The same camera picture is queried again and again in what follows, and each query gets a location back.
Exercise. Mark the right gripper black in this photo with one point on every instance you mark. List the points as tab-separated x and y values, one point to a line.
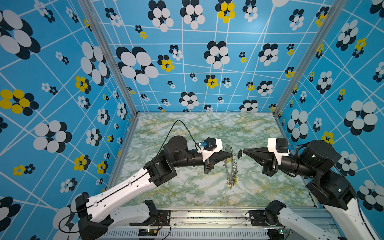
260	155

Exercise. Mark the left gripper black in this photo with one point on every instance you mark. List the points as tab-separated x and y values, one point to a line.
215	154

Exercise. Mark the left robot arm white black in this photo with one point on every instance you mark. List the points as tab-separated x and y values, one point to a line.
100	213

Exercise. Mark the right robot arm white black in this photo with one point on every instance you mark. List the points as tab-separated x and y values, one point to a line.
314	161

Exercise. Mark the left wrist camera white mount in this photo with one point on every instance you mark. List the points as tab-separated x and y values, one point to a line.
209	146

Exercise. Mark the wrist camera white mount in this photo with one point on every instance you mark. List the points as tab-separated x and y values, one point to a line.
279	147
209	146

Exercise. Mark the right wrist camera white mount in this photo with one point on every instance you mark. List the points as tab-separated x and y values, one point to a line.
279	147

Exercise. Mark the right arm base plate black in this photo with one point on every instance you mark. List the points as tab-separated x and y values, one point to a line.
260	218

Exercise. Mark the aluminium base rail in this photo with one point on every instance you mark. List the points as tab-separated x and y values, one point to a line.
231	224

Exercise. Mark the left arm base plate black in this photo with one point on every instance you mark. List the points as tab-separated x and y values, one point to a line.
162	218

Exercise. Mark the right corner aluminium post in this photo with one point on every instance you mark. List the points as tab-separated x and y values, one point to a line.
320	36

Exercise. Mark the corner aluminium post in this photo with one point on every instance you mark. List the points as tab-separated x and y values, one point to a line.
91	16
320	36

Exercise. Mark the left corner aluminium post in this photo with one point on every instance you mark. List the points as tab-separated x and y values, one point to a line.
91	16

